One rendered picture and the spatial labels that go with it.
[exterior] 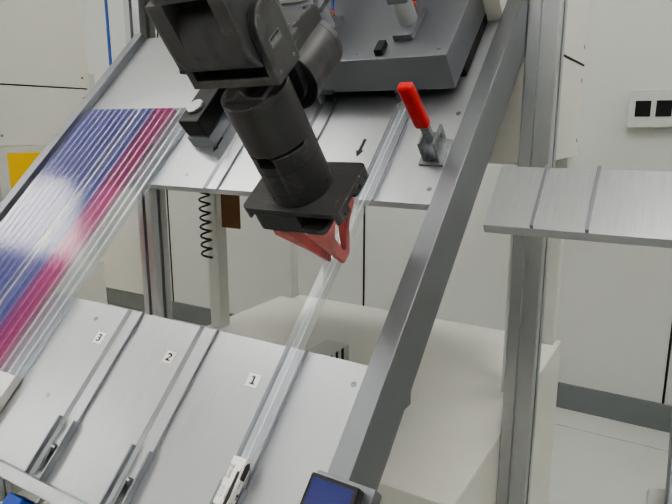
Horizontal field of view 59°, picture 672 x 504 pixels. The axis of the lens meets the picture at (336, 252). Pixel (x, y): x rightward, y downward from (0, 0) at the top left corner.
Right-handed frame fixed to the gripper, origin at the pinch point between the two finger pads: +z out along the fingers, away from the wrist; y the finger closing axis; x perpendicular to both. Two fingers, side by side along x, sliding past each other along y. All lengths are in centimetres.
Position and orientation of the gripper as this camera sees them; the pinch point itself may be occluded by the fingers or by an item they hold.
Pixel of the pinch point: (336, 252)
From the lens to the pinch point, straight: 59.3
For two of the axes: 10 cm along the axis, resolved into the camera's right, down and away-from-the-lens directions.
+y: -8.6, -1.0, 5.0
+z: 3.3, 6.5, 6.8
